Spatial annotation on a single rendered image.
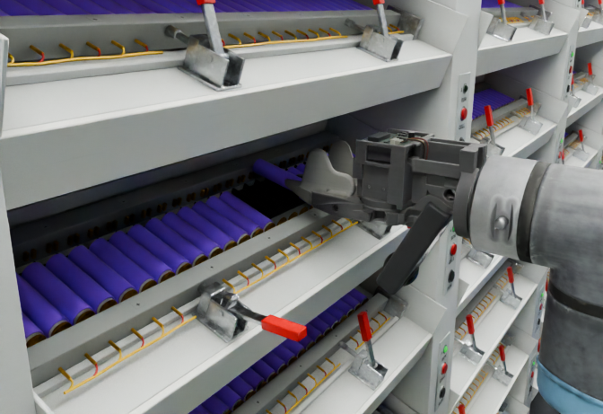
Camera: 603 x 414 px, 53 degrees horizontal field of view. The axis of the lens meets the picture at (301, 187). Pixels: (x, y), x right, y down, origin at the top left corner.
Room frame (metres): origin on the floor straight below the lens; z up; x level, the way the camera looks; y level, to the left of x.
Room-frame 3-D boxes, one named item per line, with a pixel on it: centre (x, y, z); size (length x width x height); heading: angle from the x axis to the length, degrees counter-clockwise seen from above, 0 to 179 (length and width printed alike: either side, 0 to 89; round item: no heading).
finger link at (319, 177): (0.61, -0.02, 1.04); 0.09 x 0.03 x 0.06; 60
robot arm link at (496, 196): (0.52, -0.18, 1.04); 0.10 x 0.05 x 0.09; 146
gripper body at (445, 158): (0.57, -0.12, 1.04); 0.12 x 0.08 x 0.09; 56
